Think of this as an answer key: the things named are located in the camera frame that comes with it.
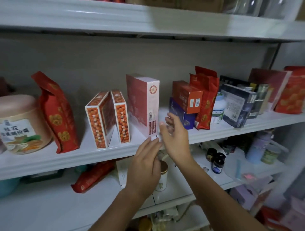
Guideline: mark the person's left hand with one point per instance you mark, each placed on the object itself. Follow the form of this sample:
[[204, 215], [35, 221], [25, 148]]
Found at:
[[143, 173]]

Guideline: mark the person's right hand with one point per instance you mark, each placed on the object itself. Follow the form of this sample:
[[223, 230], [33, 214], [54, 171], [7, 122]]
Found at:
[[178, 143]]

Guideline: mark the purple blue long box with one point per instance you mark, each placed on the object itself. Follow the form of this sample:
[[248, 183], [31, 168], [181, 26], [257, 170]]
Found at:
[[181, 116]]

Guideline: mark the orange red long box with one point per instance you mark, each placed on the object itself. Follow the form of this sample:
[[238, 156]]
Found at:
[[188, 97]]

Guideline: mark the white tub green label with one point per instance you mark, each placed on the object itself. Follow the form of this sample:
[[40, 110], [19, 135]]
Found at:
[[218, 109]]

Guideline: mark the dark red foil pouches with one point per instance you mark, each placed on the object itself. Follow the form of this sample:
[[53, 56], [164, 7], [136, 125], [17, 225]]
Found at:
[[207, 95]]

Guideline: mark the pink blossom box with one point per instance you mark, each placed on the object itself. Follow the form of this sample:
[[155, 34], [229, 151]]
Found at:
[[140, 100]]

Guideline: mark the red box white edge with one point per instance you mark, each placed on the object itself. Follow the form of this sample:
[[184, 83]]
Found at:
[[122, 116], [97, 121]]

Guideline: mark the white metal shelving unit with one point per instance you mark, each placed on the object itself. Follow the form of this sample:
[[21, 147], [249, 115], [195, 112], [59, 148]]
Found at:
[[71, 157]]

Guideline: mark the beige cylinder canister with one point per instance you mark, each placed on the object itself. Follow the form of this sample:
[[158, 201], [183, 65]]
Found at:
[[21, 123]]

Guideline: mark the person's left forearm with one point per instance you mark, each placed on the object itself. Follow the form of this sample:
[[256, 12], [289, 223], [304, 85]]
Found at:
[[121, 212]]

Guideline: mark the person's right forearm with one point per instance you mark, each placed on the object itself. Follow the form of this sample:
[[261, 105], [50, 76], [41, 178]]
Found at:
[[219, 200]]

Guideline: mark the white flat box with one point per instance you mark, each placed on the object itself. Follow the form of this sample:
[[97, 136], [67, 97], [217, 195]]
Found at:
[[121, 171]]

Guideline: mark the small dark bottle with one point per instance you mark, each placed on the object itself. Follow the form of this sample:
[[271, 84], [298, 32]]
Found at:
[[218, 164], [211, 154]]

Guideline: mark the red pouch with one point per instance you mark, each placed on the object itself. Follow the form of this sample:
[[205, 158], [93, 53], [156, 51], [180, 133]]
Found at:
[[93, 176]]

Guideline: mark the lavender bottle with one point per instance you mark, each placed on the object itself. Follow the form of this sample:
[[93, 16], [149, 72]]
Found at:
[[257, 147]]

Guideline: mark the small green jar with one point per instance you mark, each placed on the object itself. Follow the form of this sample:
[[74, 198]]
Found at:
[[270, 154]]

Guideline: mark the small black grey boxes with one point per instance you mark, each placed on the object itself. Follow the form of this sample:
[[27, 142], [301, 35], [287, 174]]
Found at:
[[43, 176]]

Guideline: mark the red patterned bag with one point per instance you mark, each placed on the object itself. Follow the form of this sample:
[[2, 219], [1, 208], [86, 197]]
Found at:
[[286, 88]]

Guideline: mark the pink carton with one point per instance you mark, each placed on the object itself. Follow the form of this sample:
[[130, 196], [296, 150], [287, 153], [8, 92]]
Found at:
[[293, 216]]

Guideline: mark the teal plastic basket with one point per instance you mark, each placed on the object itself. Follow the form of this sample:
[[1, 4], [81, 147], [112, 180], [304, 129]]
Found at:
[[7, 186]]

